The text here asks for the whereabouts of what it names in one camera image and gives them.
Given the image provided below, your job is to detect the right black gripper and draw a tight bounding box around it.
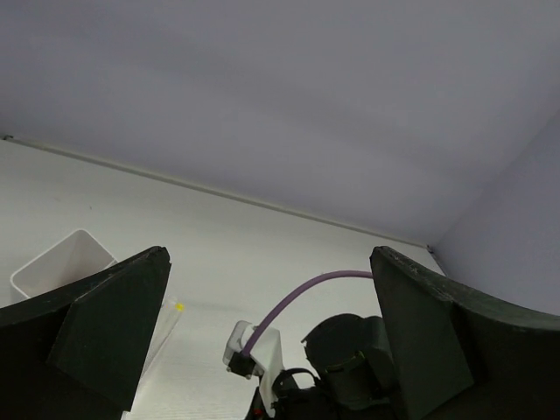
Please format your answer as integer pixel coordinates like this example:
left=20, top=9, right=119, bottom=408
left=244, top=367, right=333, bottom=420

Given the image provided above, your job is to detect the yellow cap marker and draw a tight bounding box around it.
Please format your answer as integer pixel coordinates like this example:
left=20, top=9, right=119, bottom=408
left=145, top=297, right=185, bottom=367

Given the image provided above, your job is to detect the white divided container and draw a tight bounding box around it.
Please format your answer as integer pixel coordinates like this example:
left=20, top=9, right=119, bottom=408
left=10, top=229, right=118, bottom=304

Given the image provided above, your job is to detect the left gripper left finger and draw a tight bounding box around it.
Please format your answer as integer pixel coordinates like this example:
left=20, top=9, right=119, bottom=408
left=1, top=247, right=171, bottom=419

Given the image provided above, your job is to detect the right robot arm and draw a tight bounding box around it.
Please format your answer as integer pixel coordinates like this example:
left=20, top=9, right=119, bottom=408
left=245, top=313, right=408, bottom=419

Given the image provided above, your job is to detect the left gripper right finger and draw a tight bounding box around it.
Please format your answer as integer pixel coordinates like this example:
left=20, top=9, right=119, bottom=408
left=370, top=246, right=559, bottom=419

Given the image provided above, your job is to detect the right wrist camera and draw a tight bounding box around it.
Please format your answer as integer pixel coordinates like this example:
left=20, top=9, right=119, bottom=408
left=222, top=320, right=284, bottom=417

